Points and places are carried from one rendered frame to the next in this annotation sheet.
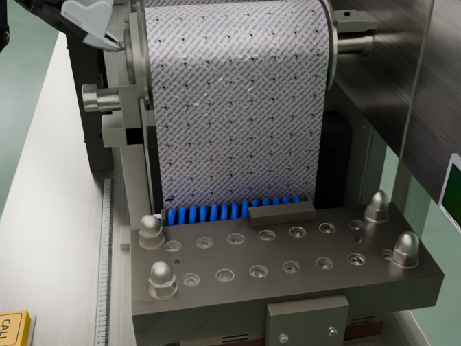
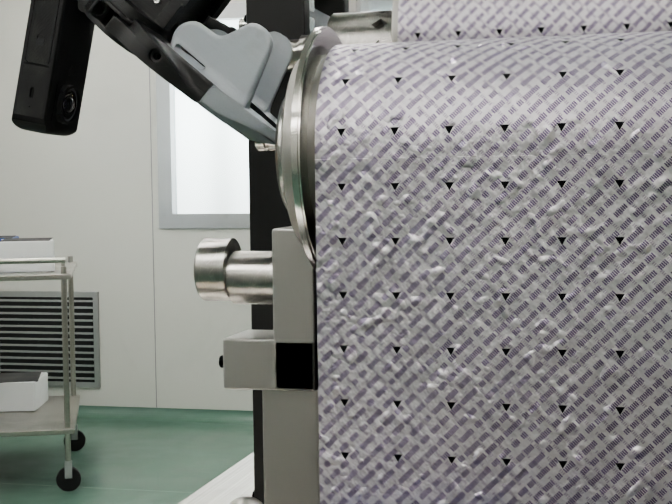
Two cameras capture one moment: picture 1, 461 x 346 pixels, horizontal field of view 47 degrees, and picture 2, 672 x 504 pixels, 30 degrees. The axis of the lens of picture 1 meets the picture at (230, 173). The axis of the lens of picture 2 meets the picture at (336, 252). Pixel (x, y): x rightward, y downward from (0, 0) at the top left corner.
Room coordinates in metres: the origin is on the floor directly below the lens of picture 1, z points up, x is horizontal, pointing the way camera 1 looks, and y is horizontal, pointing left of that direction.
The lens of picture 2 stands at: (0.01, -0.18, 1.23)
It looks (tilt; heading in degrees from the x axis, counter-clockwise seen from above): 3 degrees down; 23
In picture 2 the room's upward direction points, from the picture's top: 1 degrees counter-clockwise
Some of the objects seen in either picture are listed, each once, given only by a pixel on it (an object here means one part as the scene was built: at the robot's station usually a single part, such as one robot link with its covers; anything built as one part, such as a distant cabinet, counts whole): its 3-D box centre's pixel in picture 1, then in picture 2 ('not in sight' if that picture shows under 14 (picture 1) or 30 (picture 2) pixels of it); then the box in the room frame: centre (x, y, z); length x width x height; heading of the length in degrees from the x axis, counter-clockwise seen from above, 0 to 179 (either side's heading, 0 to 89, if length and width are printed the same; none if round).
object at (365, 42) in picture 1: (343, 42); not in sight; (0.74, -0.16, 1.25); 0.07 x 0.04 x 0.04; 99
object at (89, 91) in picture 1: (90, 97); (218, 269); (0.71, 0.21, 1.18); 0.04 x 0.02 x 0.04; 9
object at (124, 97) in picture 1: (126, 167); (278, 466); (0.72, 0.17, 1.05); 0.06 x 0.05 x 0.31; 99
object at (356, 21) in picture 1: (350, 19); not in sight; (0.74, -0.17, 1.28); 0.06 x 0.05 x 0.02; 99
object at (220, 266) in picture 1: (278, 266); not in sight; (0.54, -0.07, 1.00); 0.40 x 0.16 x 0.06; 99
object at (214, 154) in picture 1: (240, 158); (534, 416); (0.65, -0.02, 1.11); 0.23 x 0.01 x 0.18; 99
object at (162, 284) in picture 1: (162, 277); not in sight; (0.47, 0.08, 1.05); 0.04 x 0.04 x 0.04
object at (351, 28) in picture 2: not in sight; (371, 52); (0.93, 0.19, 1.33); 0.06 x 0.06 x 0.06; 9
